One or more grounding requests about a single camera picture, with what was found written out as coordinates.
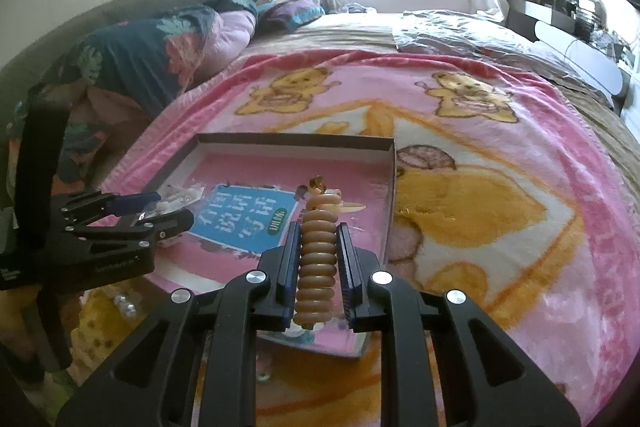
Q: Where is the purple pillow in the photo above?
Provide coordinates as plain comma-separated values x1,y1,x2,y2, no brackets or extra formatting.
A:
257,0,326,32

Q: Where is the dark floral quilt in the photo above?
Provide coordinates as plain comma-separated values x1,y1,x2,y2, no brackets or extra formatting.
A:
0,4,258,228

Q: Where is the clear plastic bag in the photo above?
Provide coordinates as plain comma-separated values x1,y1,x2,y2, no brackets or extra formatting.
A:
140,184,206,248

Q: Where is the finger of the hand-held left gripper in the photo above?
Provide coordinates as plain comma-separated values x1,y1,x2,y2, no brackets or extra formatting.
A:
62,208,195,293
59,190,162,228

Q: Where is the black and white shelf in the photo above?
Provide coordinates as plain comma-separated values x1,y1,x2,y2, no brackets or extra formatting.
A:
512,0,607,38

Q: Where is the pink printed blanket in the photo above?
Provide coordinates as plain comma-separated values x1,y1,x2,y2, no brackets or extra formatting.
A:
60,49,640,427

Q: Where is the grey padded headboard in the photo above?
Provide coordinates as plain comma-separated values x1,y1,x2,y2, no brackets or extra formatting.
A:
0,0,213,72

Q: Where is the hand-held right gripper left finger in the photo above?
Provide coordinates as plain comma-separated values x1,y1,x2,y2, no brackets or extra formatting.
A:
56,223,303,427

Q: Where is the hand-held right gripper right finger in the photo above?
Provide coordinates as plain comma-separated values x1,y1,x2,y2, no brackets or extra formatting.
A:
336,222,583,427

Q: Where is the shallow cardboard box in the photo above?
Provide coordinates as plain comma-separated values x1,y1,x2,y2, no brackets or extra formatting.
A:
97,133,398,360

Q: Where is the grey crumpled sheet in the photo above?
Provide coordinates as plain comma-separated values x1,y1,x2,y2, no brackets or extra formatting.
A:
392,9,571,78

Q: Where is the tan spiral hair tie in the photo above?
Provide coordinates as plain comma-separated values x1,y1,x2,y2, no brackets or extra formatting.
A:
292,189,343,328

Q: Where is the pink book blue label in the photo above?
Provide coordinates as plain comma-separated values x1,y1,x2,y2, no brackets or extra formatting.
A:
150,154,393,358

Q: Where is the clear plastic trinket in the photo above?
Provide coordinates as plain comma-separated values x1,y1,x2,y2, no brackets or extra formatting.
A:
112,292,141,318

